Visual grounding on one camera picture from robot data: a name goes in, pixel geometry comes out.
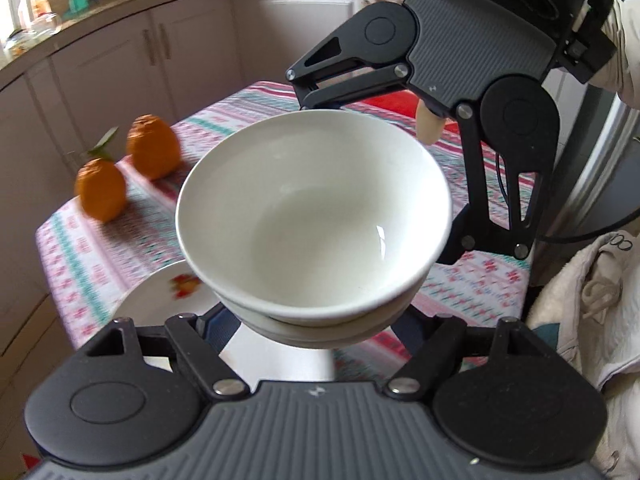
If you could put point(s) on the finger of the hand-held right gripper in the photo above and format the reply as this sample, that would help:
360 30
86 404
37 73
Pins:
325 95
475 175

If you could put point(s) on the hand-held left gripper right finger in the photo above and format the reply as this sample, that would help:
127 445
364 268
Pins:
440 345

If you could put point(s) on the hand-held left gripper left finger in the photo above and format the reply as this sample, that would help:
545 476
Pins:
190 345

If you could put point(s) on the white floral plate stained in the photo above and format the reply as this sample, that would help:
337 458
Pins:
150 305

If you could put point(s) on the person's right forearm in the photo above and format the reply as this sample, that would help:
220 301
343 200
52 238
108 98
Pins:
625 50

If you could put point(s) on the person's right hand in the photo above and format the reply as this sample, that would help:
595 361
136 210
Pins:
430 125

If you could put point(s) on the red gift box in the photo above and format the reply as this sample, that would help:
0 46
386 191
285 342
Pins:
390 107

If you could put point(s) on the patterned tablecloth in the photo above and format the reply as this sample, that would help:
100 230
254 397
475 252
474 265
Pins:
100 260

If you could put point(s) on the white fleece jacket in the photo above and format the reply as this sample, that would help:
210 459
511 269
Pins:
575 310

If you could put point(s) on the orange with leaf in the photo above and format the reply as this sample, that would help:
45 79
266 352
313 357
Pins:
102 192

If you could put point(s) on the orange without leaf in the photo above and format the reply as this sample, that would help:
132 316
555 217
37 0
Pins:
154 147

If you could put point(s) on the kitchen countertop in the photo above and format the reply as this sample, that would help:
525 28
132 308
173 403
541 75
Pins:
125 10

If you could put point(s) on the white kitchen cabinets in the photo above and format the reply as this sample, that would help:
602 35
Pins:
100 70

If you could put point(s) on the glass pitcher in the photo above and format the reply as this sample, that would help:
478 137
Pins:
35 35

